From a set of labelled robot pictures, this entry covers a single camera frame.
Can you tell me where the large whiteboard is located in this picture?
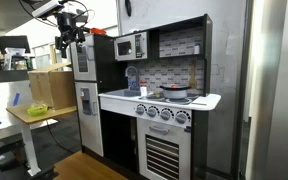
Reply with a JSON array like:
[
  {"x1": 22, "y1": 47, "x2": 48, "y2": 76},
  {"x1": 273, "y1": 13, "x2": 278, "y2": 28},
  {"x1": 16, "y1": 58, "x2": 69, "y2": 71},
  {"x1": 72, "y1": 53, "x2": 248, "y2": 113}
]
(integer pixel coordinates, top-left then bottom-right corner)
[{"x1": 115, "y1": 0, "x2": 252, "y2": 178}]

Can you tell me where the black computer monitor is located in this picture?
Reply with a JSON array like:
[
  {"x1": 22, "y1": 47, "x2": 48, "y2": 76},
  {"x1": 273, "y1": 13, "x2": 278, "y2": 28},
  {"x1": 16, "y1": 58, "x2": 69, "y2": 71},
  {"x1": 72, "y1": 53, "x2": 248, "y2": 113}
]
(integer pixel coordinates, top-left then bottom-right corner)
[{"x1": 0, "y1": 34, "x2": 32, "y2": 54}]

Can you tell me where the black whiteboard eraser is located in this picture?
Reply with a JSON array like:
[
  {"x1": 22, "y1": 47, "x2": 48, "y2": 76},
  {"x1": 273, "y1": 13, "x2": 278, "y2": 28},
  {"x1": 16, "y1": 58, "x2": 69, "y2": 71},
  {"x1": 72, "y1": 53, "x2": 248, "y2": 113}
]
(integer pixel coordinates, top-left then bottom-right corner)
[{"x1": 124, "y1": 0, "x2": 133, "y2": 18}]

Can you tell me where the black white toy kitchen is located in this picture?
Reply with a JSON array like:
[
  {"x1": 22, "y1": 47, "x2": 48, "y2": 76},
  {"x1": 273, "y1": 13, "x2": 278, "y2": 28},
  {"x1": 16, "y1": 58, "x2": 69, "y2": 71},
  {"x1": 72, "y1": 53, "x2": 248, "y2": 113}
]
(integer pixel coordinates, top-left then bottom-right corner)
[{"x1": 69, "y1": 13, "x2": 222, "y2": 180}]

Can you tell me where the black floor cable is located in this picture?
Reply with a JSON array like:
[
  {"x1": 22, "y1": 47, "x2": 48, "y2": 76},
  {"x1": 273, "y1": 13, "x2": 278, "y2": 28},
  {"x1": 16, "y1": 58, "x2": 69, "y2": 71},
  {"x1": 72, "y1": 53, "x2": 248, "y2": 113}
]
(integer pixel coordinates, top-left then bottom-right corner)
[{"x1": 45, "y1": 119, "x2": 72, "y2": 155}]

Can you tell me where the grey toy faucet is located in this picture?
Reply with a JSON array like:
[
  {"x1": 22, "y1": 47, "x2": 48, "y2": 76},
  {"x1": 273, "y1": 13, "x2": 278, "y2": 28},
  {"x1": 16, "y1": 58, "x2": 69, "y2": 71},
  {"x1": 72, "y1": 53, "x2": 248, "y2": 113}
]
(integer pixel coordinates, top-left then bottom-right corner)
[{"x1": 124, "y1": 65, "x2": 141, "y2": 92}]

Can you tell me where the white bottle blue cap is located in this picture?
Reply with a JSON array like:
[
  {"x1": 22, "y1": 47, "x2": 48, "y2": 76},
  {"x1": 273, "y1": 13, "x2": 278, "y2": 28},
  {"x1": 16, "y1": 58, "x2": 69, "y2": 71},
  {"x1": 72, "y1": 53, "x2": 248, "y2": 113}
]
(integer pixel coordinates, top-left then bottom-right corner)
[{"x1": 193, "y1": 42, "x2": 202, "y2": 55}]

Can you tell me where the grey stove knob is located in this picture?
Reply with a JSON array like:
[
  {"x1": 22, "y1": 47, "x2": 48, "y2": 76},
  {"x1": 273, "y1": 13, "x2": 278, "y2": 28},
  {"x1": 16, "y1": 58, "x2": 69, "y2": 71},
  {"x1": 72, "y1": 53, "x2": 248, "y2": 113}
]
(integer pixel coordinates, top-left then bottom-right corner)
[
  {"x1": 174, "y1": 110, "x2": 192, "y2": 126},
  {"x1": 146, "y1": 105, "x2": 160, "y2": 119},
  {"x1": 159, "y1": 107, "x2": 174, "y2": 122},
  {"x1": 134, "y1": 103, "x2": 147, "y2": 116}
]

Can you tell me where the black floor equipment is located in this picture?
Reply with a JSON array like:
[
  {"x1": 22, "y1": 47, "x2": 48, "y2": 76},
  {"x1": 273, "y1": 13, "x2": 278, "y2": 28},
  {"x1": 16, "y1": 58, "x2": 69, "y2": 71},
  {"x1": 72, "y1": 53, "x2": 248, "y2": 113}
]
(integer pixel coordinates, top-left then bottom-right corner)
[{"x1": 0, "y1": 141, "x2": 57, "y2": 180}]

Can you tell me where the white desk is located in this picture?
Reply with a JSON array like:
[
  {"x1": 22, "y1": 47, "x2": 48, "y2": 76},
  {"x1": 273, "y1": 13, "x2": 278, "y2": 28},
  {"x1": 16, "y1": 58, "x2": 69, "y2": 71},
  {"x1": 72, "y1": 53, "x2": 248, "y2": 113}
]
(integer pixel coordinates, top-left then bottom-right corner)
[{"x1": 0, "y1": 79, "x2": 60, "y2": 146}]

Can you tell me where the wooden table white leg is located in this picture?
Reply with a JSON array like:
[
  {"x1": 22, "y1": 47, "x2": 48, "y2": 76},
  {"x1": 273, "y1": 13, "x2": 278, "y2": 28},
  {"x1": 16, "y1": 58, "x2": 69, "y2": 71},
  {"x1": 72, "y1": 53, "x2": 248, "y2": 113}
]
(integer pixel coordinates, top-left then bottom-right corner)
[{"x1": 5, "y1": 103, "x2": 78, "y2": 177}]

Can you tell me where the green plastic container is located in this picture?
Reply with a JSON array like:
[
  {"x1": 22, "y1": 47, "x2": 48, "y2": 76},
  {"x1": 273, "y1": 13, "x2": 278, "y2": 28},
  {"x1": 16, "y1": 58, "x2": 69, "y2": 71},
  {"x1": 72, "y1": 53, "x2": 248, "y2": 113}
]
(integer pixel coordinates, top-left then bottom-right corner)
[{"x1": 26, "y1": 103, "x2": 49, "y2": 118}]

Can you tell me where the white toy oven door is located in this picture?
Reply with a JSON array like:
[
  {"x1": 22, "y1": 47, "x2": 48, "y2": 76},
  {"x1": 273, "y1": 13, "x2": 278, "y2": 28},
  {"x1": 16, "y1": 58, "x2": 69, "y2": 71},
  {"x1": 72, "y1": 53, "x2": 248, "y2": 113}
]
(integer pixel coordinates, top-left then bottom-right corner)
[{"x1": 136, "y1": 118, "x2": 192, "y2": 180}]

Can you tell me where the brown cardboard box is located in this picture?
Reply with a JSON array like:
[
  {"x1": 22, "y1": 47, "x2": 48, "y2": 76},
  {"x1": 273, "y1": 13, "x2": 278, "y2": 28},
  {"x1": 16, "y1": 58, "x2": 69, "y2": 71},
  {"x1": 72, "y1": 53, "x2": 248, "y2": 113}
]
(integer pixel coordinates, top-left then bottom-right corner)
[{"x1": 27, "y1": 62, "x2": 78, "y2": 110}]

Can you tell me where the orange bowl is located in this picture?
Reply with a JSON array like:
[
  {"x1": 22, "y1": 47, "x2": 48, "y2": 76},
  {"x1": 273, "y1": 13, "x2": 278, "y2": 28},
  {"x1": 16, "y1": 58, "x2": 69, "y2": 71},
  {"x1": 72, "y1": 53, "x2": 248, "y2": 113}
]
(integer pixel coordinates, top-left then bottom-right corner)
[{"x1": 90, "y1": 28, "x2": 108, "y2": 36}]

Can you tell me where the grey metal cabinet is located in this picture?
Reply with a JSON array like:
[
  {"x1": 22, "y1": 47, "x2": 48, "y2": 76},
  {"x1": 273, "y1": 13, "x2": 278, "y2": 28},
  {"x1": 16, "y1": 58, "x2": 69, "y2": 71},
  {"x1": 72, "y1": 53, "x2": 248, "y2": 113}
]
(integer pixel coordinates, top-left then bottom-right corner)
[{"x1": 245, "y1": 0, "x2": 288, "y2": 180}]

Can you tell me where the fridge door with dispenser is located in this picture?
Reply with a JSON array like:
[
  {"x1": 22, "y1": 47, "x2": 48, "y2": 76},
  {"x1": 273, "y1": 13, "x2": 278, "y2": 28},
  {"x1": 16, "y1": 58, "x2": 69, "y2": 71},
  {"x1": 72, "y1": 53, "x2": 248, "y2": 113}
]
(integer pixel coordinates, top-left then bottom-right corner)
[{"x1": 74, "y1": 81, "x2": 104, "y2": 158}]

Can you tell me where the clear plastic bin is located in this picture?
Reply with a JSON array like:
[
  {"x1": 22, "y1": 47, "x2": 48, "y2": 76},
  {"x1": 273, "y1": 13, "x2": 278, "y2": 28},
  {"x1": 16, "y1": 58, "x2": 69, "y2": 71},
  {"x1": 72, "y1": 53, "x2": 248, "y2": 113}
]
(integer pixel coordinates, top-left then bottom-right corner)
[{"x1": 4, "y1": 47, "x2": 27, "y2": 57}]

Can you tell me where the clear drinking glass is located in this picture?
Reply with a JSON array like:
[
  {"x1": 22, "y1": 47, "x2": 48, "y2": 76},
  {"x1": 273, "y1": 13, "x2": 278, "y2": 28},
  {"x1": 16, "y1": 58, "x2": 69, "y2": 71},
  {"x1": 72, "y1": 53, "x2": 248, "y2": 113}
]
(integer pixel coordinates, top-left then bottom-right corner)
[{"x1": 139, "y1": 85, "x2": 149, "y2": 98}]

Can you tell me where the grey pot with lid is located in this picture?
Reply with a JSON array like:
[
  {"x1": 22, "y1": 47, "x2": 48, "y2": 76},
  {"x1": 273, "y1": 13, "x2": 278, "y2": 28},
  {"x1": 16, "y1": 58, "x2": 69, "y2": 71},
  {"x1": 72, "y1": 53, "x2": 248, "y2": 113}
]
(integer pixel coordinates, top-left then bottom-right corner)
[{"x1": 159, "y1": 83, "x2": 192, "y2": 100}]

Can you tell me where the grey toy sink basin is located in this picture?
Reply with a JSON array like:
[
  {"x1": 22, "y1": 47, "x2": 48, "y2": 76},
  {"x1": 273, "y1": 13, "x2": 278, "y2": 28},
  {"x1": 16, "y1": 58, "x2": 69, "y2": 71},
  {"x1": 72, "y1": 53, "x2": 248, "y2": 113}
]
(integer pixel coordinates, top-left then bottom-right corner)
[{"x1": 105, "y1": 88, "x2": 142, "y2": 98}]

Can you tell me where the fridge door with notes board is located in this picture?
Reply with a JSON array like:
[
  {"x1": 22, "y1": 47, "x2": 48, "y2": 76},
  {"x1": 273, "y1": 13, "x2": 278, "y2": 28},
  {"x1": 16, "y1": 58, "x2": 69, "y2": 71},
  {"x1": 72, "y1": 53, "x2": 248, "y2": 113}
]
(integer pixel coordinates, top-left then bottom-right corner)
[{"x1": 69, "y1": 33, "x2": 98, "y2": 83}]

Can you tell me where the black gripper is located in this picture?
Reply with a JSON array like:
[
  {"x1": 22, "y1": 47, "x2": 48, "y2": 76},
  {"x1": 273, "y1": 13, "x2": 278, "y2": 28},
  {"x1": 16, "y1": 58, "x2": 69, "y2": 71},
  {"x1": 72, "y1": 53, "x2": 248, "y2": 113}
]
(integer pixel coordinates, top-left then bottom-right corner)
[{"x1": 54, "y1": 12, "x2": 86, "y2": 60}]

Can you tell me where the beige wooden spatula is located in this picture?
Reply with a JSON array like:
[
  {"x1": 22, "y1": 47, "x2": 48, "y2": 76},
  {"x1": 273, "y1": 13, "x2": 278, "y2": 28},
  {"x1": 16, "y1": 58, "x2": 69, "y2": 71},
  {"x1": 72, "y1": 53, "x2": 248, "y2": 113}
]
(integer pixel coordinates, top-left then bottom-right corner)
[{"x1": 188, "y1": 59, "x2": 199, "y2": 90}]

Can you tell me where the grey toy microwave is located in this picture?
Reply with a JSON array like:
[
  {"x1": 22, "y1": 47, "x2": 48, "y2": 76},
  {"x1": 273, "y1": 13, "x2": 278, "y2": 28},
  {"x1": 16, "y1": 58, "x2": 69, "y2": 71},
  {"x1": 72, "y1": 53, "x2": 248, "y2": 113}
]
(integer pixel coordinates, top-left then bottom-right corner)
[{"x1": 113, "y1": 30, "x2": 149, "y2": 62}]

